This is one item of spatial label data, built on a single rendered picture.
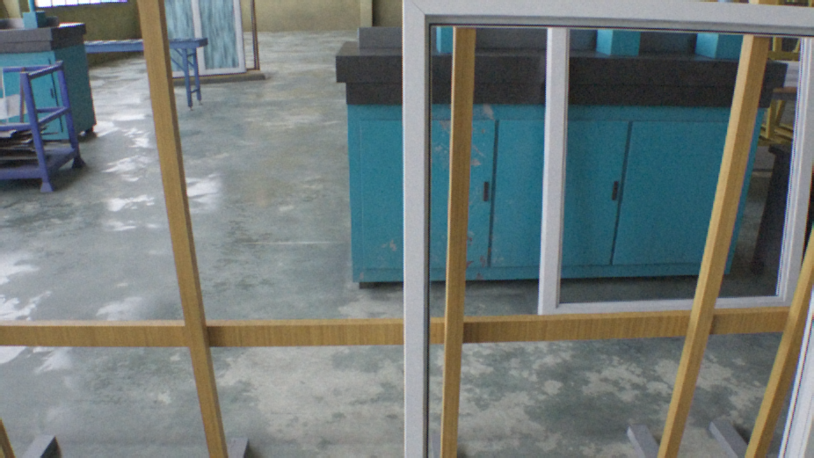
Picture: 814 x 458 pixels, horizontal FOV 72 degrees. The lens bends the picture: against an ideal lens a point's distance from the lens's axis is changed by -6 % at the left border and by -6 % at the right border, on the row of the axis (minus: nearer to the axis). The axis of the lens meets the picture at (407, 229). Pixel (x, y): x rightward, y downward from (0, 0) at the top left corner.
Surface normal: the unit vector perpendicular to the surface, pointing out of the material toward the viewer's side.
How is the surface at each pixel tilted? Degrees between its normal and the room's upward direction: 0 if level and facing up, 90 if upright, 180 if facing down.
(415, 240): 82
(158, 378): 0
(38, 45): 90
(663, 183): 90
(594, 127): 90
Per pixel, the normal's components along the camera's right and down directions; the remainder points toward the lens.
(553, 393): 0.00, -0.93
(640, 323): 0.04, 0.38
